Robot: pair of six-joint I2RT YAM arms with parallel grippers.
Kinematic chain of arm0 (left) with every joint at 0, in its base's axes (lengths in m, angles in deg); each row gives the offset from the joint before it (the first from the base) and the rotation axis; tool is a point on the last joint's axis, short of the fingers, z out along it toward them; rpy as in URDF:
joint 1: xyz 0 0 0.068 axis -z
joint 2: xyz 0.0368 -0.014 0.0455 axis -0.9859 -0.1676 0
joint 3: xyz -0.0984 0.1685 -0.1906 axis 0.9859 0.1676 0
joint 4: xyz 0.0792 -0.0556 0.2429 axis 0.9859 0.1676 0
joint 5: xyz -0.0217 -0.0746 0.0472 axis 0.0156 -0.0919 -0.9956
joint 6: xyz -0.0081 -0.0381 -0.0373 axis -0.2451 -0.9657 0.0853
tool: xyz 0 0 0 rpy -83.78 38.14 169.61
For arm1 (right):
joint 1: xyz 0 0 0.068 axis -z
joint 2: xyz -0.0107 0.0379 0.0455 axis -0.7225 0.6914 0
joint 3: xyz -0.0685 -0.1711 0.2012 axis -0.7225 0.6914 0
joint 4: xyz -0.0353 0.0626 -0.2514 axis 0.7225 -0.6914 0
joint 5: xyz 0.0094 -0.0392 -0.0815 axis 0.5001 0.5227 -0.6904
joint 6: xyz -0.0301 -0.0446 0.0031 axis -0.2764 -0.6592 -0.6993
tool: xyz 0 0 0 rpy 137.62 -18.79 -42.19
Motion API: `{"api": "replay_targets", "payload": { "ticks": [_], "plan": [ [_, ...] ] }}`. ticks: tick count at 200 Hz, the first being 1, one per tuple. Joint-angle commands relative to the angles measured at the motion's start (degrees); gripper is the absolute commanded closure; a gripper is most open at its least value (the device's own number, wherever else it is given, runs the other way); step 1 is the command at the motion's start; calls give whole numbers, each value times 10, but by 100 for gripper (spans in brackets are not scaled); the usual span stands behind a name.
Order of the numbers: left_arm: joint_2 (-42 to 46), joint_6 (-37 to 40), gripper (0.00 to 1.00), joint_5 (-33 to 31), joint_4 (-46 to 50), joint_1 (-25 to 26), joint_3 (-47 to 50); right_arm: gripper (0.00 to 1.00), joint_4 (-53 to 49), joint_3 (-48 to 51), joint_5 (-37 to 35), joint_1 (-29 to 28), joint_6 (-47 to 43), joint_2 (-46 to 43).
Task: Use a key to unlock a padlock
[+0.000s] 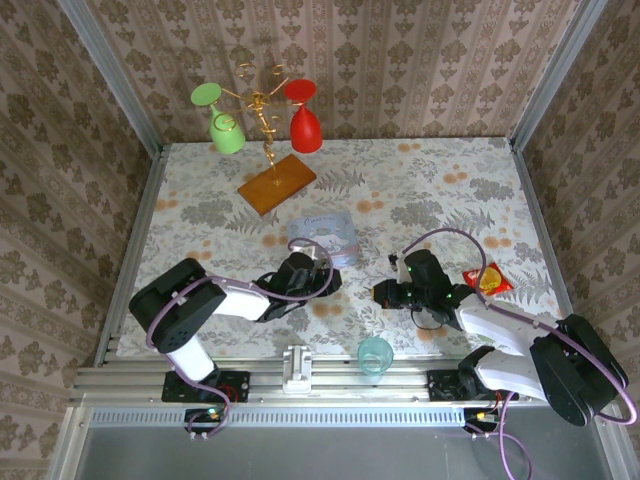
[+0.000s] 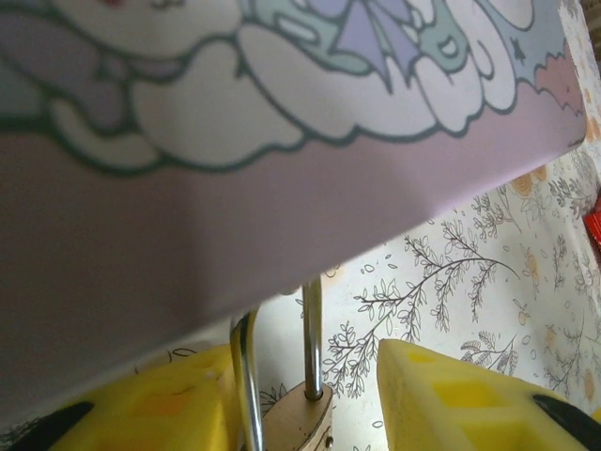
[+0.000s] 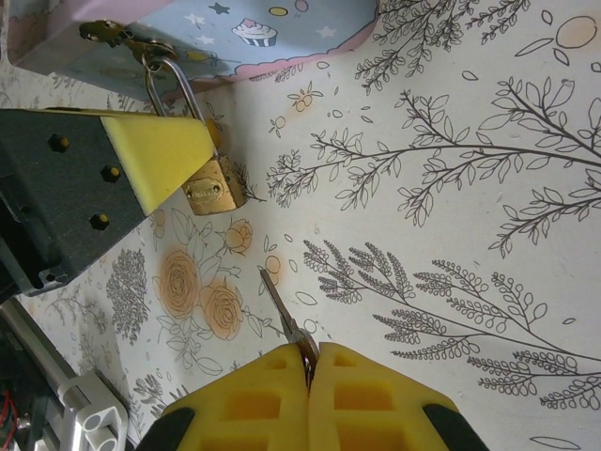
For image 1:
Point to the red goblet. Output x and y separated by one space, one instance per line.
305 130

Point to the floral tablecloth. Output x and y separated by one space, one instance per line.
350 165

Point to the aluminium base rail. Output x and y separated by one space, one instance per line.
405 386

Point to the teal transparent plastic cup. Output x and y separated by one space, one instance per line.
375 367

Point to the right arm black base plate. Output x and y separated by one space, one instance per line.
440 387

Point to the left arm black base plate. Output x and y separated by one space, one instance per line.
237 387

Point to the red snack packet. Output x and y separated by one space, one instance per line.
497 282

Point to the pastel cartoon tin box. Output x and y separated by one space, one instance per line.
330 235

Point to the aluminium frame post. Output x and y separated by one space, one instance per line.
555 75
110 75

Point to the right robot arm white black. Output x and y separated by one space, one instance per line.
500 320

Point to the green goblet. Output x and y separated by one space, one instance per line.
227 135

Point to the grey metal shelf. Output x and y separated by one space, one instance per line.
300 455

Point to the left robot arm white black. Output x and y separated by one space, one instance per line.
200 360

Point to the white plastic bracket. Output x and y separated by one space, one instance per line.
297 370

